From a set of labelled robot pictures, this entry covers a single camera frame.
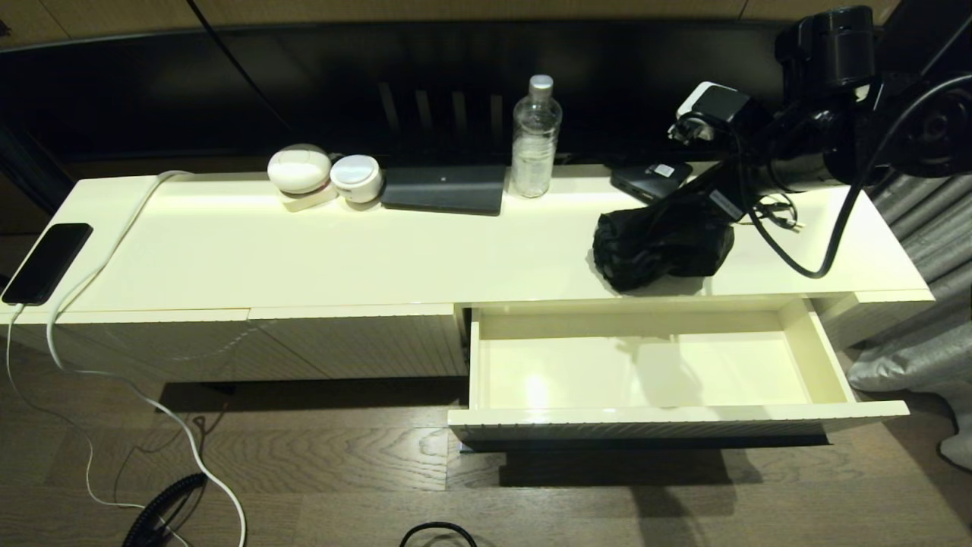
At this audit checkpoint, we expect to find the black umbrella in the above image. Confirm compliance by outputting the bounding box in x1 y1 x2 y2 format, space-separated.
592 179 736 292

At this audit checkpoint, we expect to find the cream ribbed drawer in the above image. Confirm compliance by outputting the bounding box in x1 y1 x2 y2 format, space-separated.
448 296 910 451

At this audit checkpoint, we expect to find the black smartphone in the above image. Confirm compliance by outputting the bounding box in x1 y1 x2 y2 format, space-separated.
2 223 95 307

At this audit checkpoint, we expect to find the cream low cabinet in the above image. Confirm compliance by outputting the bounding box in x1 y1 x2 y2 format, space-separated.
0 158 935 384

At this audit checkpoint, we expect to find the small black labelled device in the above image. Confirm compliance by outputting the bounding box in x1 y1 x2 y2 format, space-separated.
610 160 693 206

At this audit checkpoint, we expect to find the clear plastic water bottle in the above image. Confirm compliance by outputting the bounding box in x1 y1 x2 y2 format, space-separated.
510 74 563 199

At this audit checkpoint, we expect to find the grey curtain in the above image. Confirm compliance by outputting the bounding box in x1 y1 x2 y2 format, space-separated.
847 175 972 472

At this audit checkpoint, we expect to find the black flat set-top box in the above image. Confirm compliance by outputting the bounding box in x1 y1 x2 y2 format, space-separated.
380 166 507 217

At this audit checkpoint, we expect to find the black television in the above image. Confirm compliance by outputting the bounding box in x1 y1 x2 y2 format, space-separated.
0 21 901 179

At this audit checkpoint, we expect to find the white round device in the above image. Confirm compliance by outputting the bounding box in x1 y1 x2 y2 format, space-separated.
330 155 383 204

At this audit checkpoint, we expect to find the plain cream cabinet door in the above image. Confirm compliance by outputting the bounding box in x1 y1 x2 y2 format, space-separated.
249 304 468 379

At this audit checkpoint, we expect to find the beige device base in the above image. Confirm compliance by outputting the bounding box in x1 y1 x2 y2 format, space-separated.
278 182 339 213

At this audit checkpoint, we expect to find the white oval device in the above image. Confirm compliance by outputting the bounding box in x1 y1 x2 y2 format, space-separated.
267 144 333 194

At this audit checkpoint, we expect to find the scratched cream cabinet door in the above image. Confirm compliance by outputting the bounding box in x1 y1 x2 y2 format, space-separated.
57 308 327 383

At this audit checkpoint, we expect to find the thin black looped cable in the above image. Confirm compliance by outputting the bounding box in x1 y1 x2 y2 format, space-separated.
748 194 803 232

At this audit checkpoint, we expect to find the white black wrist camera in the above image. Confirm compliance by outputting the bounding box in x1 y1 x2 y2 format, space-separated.
668 81 754 143

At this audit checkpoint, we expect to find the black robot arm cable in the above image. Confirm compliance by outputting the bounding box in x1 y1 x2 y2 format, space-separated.
714 72 972 280

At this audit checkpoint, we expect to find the black wall shelf frame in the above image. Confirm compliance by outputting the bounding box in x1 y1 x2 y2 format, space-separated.
797 0 972 153

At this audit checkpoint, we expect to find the black arched floor cable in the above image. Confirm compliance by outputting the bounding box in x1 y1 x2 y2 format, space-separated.
399 521 479 547

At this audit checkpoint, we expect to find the black coiled cable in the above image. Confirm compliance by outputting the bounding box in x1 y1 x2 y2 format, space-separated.
125 473 207 547

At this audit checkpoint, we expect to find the thick white power cable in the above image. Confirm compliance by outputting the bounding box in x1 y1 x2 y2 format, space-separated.
48 171 248 547

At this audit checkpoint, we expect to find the thin white cable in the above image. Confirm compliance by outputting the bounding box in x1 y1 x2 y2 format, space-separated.
6 302 191 547

